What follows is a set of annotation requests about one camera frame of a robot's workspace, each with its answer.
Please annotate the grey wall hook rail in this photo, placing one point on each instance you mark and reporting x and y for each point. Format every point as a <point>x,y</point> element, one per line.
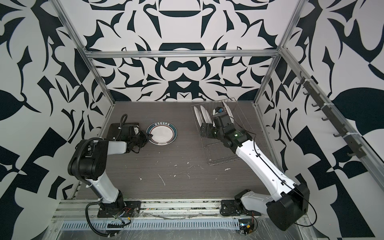
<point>334,116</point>

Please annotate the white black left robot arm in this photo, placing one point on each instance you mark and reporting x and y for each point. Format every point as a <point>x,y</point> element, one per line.
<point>89,161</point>

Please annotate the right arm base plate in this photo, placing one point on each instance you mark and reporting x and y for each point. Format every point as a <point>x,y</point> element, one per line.
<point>235,208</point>

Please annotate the white plate in rack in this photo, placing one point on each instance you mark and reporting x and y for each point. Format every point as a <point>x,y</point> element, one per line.
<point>198,115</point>
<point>206,117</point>

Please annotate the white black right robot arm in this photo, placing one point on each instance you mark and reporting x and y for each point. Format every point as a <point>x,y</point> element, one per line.
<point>287,201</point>

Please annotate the wire dish rack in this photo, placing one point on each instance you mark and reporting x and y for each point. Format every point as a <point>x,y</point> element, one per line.
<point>248,128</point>

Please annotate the green rimmed round plate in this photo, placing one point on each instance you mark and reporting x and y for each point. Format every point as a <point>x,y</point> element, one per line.
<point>162,133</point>

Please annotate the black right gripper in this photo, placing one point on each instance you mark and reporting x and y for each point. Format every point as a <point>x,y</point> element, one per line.
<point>211,127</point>

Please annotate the small green circuit board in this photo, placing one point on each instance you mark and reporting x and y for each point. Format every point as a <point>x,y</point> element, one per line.
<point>247,226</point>

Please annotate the dark square plate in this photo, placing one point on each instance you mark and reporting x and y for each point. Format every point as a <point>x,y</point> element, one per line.
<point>121,133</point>

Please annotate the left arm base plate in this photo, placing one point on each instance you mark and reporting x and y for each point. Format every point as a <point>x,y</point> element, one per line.
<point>127,209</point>

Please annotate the white slotted cable duct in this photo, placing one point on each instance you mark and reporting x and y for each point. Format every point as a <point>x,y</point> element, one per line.
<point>161,224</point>

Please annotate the red lettered round plate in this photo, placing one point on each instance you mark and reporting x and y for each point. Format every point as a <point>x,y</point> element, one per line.
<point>229,112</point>

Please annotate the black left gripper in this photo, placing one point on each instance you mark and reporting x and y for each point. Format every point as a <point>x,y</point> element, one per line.
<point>146,137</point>

